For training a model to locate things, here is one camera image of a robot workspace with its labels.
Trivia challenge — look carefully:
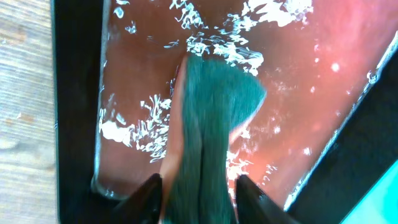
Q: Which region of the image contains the clear container with red water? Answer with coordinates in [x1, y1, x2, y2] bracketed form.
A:
[93, 0, 397, 208]

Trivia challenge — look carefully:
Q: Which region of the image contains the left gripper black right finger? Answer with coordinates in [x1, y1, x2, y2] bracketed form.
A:
[235, 175, 299, 224]

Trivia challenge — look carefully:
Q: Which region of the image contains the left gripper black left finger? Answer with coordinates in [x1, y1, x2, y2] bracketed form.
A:
[110, 174, 162, 224]

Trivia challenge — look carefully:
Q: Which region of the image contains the blue plastic tray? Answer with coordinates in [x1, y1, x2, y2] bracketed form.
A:
[341, 161, 397, 224]

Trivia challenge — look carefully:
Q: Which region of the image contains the black rectangular tray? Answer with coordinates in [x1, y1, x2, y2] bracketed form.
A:
[53, 1, 397, 223]

